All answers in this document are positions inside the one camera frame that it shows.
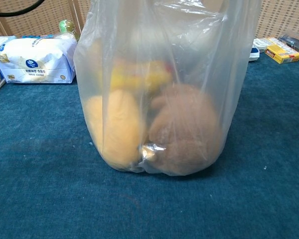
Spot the long yellow bread loaf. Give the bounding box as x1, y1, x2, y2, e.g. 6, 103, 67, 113
84, 89, 148, 172

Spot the round brown bread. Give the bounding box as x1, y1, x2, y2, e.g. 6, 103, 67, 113
148, 83, 222, 175

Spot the yellow biscuit box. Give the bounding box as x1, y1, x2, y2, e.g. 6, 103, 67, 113
109, 61, 171, 94

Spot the clear plastic bag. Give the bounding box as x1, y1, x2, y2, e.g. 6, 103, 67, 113
73, 0, 262, 177

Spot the blue tablecloth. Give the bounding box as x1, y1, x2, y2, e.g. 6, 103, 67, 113
0, 53, 299, 239

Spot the green bottle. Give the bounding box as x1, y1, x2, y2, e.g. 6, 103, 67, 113
59, 19, 80, 42

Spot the white blue tissue pack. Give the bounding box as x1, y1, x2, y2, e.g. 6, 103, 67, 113
0, 37, 78, 84

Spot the small white box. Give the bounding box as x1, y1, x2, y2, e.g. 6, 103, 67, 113
253, 38, 269, 50

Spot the blue cookie pack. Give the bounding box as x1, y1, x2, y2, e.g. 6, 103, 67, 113
21, 34, 55, 39

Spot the wicker folding screen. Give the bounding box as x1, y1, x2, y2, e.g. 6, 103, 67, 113
0, 0, 299, 40

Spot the white yellow-edged box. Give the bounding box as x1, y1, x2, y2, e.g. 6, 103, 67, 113
265, 36, 290, 48

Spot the yellow red box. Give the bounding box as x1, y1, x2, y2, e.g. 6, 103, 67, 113
265, 44, 299, 64

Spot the dark toothbrush packet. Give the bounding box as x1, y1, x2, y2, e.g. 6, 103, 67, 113
278, 33, 299, 62

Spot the black cable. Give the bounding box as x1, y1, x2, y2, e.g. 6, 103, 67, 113
0, 0, 45, 17

